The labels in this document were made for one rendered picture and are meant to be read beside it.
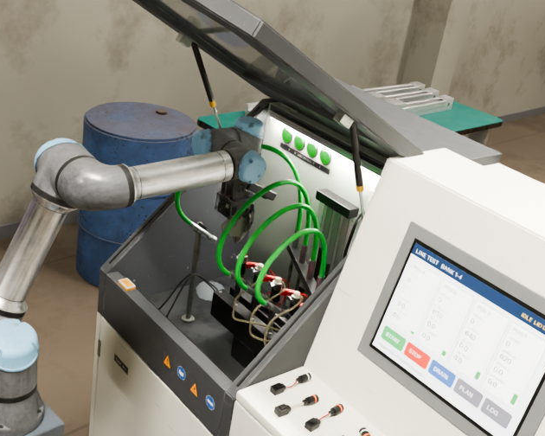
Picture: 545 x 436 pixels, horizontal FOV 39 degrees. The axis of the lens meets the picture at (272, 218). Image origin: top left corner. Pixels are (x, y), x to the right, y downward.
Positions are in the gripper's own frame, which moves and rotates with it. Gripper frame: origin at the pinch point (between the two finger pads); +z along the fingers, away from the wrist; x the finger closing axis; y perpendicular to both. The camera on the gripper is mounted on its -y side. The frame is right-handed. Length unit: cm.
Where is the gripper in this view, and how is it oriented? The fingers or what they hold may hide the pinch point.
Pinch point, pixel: (238, 238)
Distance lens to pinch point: 217.5
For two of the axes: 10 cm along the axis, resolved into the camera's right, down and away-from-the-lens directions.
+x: 6.2, 4.2, -6.6
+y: -7.7, 1.6, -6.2
